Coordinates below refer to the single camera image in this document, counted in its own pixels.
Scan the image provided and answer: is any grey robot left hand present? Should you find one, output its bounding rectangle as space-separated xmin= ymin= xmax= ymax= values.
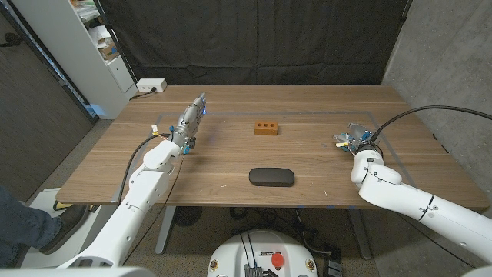
xmin=168 ymin=92 xmax=208 ymax=154

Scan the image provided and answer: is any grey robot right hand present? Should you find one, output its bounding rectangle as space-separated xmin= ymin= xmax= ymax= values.
xmin=332 ymin=122 xmax=381 ymax=155

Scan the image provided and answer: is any brown block with three holes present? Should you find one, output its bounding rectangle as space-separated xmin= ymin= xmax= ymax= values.
xmin=254 ymin=120 xmax=279 ymax=136

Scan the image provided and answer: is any black glasses case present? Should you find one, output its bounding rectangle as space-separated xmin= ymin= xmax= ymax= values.
xmin=248 ymin=167 xmax=296 ymax=188

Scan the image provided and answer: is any white power strip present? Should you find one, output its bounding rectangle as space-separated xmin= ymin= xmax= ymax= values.
xmin=136 ymin=78 xmax=168 ymax=93

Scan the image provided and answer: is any round black floor fan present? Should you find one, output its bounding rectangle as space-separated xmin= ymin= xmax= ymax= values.
xmin=172 ymin=206 xmax=204 ymax=227

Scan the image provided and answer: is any grey table leg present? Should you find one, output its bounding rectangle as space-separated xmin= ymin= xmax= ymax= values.
xmin=155 ymin=205 xmax=177 ymax=255
xmin=345 ymin=207 xmax=373 ymax=261

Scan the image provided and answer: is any cardboard box with blue tape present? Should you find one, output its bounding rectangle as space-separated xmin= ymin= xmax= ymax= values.
xmin=98 ymin=41 xmax=120 ymax=61

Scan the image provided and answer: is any black backdrop curtain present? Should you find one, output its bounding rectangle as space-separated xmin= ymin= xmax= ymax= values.
xmin=98 ymin=0 xmax=412 ymax=86

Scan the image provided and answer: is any white shelf cabinet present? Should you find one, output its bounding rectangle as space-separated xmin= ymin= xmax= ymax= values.
xmin=11 ymin=0 xmax=138 ymax=120

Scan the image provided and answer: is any white floor platform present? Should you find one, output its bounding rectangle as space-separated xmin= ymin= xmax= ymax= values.
xmin=21 ymin=187 xmax=118 ymax=269

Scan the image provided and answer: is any white robot torso base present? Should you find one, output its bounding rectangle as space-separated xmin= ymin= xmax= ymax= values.
xmin=207 ymin=229 xmax=319 ymax=277

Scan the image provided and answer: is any dark brown shoe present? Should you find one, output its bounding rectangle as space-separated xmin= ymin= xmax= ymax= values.
xmin=38 ymin=204 xmax=90 ymax=255

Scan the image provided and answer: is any person's leg in jeans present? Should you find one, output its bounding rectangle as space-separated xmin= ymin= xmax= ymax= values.
xmin=0 ymin=186 xmax=62 ymax=266

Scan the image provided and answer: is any black power strip cord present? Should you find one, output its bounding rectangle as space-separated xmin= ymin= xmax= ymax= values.
xmin=128 ymin=87 xmax=158 ymax=102

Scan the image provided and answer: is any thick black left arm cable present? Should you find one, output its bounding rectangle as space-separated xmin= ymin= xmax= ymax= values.
xmin=117 ymin=133 xmax=172 ymax=205

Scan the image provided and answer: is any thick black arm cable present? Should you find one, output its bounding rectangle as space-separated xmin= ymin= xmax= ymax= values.
xmin=371 ymin=105 xmax=492 ymax=142
xmin=117 ymin=133 xmax=172 ymax=205

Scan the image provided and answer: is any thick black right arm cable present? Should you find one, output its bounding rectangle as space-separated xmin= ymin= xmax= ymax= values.
xmin=371 ymin=105 xmax=492 ymax=142

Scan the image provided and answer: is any black door handle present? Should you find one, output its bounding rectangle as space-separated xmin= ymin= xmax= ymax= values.
xmin=0 ymin=32 xmax=23 ymax=48

